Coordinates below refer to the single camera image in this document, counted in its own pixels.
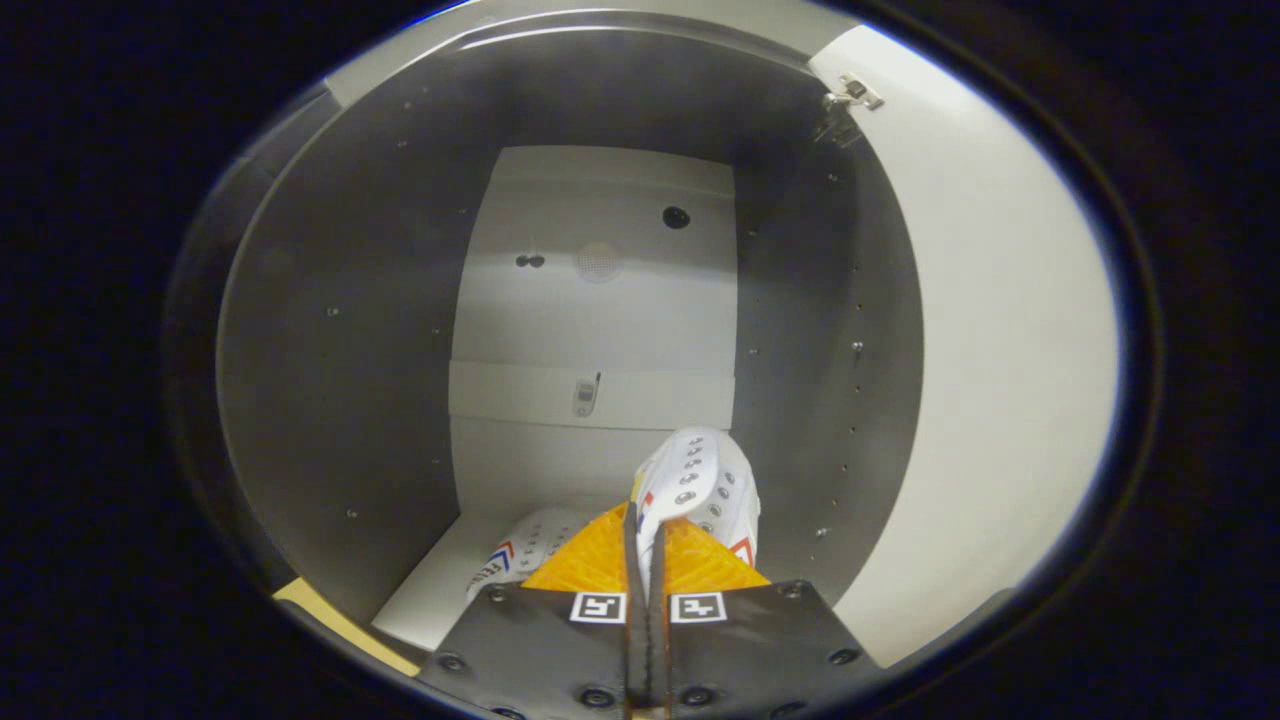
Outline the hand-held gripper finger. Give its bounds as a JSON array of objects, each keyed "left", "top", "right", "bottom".
[
  {"left": 415, "top": 502, "right": 651, "bottom": 720},
  {"left": 650, "top": 515, "right": 881, "bottom": 717}
]

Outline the white sneaker shoe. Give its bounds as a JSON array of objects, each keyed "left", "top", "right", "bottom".
[
  {"left": 630, "top": 428, "right": 761, "bottom": 591},
  {"left": 465, "top": 508, "right": 601, "bottom": 601}
]

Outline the grey shoe cabinet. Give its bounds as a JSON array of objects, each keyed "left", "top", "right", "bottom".
[{"left": 215, "top": 10, "right": 926, "bottom": 661}]

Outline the white shoe cabinet door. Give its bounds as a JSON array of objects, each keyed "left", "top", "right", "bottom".
[{"left": 808, "top": 25, "right": 1121, "bottom": 669}]

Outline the metal door hinge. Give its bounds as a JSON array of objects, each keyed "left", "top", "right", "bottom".
[{"left": 822, "top": 75, "right": 886, "bottom": 146}]

